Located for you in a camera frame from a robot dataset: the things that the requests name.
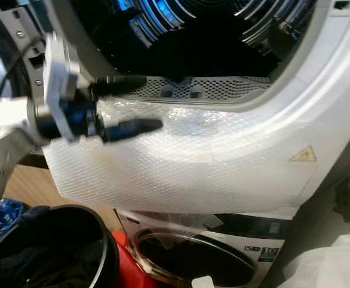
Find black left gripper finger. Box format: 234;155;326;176
92;76;139;97
106;118;164;143

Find white front-load washing machine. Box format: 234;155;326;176
113;206;300;288

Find dark clothes in basket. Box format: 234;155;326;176
0;206;104;288

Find grey mesh lint filter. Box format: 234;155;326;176
125;76;273;103

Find black round laundry basket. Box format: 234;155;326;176
0;204;120;288

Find blue patterned cloth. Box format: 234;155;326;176
0;198;29;227

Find red plastic container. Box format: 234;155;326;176
110;230;158;288

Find yellow triangle warning sticker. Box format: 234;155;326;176
288;145;318;163

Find black washer label sticker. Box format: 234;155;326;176
243;244;282;262

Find white plastic bag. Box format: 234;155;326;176
276;230;350;288

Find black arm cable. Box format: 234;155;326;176
0;44;47;100

